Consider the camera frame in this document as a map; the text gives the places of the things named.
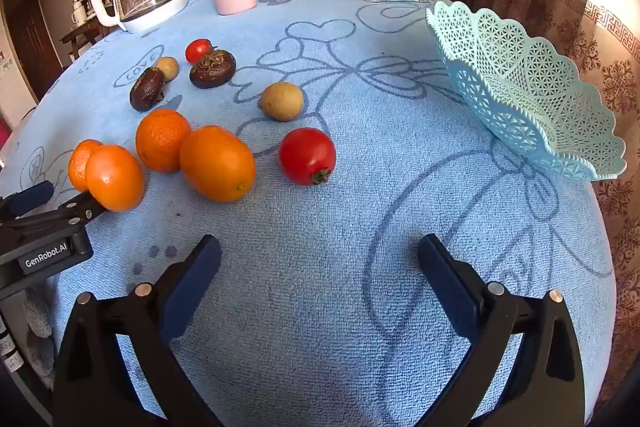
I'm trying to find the tan longan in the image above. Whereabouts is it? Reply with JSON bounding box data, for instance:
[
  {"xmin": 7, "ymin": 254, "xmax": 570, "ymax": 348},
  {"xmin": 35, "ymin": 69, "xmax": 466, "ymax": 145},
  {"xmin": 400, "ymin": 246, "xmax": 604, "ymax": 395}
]
[
  {"xmin": 258, "ymin": 82, "xmax": 305, "ymax": 122},
  {"xmin": 154, "ymin": 56, "xmax": 180, "ymax": 82}
]

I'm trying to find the blue printed tablecloth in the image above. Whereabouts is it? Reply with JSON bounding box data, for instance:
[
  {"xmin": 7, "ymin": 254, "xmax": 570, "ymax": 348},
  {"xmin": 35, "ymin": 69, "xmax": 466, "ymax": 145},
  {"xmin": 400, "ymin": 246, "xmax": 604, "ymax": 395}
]
[{"xmin": 0, "ymin": 0, "xmax": 617, "ymax": 427}]

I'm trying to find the beige patterned curtain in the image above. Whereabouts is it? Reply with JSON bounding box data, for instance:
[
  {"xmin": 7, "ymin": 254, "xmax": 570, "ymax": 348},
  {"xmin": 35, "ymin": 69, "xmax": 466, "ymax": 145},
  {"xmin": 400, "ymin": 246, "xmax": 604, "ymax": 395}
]
[{"xmin": 470, "ymin": 0, "xmax": 640, "ymax": 408}]

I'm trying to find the dark wooden door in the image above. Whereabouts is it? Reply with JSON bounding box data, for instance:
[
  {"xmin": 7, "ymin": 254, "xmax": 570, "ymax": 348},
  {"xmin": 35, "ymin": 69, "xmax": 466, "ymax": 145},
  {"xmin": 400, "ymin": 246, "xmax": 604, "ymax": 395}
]
[{"xmin": 2, "ymin": 0, "xmax": 63, "ymax": 102}]

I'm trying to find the rough orange mandarin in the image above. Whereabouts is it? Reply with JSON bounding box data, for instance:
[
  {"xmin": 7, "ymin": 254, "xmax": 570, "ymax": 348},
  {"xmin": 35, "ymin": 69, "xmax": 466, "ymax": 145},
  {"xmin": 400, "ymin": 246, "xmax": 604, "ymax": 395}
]
[
  {"xmin": 135, "ymin": 109, "xmax": 192, "ymax": 174},
  {"xmin": 67, "ymin": 139, "xmax": 104, "ymax": 192}
]

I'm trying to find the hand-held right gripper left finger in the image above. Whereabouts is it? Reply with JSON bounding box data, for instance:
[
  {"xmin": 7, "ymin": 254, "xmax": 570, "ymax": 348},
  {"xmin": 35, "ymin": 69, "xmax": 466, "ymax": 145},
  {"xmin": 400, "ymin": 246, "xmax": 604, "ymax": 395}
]
[{"xmin": 52, "ymin": 234, "xmax": 226, "ymax": 427}]

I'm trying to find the grey fuzzy cloth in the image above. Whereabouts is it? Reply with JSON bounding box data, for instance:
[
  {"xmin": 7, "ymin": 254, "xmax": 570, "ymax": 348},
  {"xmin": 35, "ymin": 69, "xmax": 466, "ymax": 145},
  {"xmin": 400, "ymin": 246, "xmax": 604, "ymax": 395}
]
[{"xmin": 22, "ymin": 284, "xmax": 56, "ymax": 390}]

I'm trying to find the small smooth orange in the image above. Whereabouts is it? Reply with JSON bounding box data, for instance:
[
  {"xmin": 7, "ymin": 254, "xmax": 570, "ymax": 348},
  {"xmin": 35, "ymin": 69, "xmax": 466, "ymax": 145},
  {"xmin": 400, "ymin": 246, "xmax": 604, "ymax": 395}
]
[{"xmin": 85, "ymin": 144, "xmax": 146, "ymax": 213}]

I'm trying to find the small red cherry tomato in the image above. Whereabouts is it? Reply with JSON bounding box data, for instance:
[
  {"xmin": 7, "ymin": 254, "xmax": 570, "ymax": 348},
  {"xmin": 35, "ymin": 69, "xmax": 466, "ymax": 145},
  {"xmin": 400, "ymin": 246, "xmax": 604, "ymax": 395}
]
[{"xmin": 185, "ymin": 38, "xmax": 214, "ymax": 64}]

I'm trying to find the large red cherry tomato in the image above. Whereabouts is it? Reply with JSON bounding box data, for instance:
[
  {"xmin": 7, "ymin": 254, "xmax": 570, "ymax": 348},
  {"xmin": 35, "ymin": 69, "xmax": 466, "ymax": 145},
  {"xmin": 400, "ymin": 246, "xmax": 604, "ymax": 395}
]
[{"xmin": 278, "ymin": 128, "xmax": 337, "ymax": 186}]

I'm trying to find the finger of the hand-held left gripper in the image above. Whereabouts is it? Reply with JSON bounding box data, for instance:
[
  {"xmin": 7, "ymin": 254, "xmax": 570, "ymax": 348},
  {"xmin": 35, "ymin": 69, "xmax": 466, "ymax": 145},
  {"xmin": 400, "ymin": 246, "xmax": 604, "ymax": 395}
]
[
  {"xmin": 0, "ymin": 191, "xmax": 109, "ymax": 235},
  {"xmin": 0, "ymin": 181, "xmax": 55, "ymax": 222}
]

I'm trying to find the wooden side table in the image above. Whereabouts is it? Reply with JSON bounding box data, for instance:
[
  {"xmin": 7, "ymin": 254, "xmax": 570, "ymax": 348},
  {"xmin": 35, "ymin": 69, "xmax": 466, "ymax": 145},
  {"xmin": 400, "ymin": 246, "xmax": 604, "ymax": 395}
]
[{"xmin": 60, "ymin": 24, "xmax": 101, "ymax": 58}]

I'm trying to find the large smooth orange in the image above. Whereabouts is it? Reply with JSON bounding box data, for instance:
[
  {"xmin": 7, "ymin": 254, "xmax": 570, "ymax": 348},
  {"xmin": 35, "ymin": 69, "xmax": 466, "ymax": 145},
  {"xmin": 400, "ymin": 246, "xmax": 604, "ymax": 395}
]
[{"xmin": 179, "ymin": 125, "xmax": 257, "ymax": 203}]

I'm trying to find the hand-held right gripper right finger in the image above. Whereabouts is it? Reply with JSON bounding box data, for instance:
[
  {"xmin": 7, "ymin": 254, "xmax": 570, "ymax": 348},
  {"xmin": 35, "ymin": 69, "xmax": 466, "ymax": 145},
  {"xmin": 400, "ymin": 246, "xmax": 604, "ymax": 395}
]
[{"xmin": 417, "ymin": 233, "xmax": 586, "ymax": 427}]

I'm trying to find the light blue lattice basket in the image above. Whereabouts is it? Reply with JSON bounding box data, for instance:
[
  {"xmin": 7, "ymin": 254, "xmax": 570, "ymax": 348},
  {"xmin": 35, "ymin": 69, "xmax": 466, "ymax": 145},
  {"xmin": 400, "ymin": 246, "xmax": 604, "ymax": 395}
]
[{"xmin": 425, "ymin": 1, "xmax": 628, "ymax": 182}]

